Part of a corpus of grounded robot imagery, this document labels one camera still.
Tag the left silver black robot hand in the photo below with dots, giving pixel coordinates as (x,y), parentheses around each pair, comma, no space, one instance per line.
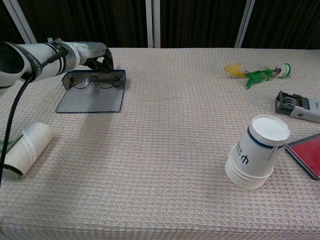
(97,51)

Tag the thin black frame eyeglasses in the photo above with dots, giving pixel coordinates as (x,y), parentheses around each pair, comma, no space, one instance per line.
(81,82)

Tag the blue glasses case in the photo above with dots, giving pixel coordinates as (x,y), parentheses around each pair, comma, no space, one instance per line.
(92,100)

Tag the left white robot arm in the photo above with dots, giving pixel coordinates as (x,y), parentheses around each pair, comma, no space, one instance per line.
(37,62)

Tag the black pleated curtain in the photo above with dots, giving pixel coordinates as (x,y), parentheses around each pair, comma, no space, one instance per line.
(287,23)
(200,23)
(7,25)
(87,22)

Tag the beige waffle tablecloth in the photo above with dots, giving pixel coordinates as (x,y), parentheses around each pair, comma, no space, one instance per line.
(150,150)

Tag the green yellow feather shuttlecock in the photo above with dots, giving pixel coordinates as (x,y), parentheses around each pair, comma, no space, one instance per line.
(257,75)

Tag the white paper cup stack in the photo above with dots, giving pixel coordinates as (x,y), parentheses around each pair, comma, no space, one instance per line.
(255,155)

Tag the grey date stamp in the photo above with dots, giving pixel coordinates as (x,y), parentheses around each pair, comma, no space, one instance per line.
(305,107)

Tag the red ink pad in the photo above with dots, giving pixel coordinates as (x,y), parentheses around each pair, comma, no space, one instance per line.
(307,152)

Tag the white frame post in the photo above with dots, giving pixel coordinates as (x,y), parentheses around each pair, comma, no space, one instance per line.
(244,23)
(20,22)
(153,23)

